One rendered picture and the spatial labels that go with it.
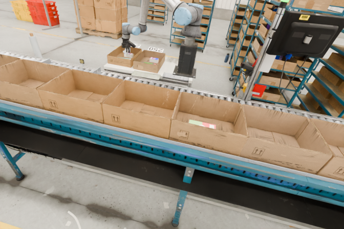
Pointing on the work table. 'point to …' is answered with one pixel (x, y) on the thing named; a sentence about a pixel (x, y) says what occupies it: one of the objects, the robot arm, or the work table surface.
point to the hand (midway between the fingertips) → (128, 54)
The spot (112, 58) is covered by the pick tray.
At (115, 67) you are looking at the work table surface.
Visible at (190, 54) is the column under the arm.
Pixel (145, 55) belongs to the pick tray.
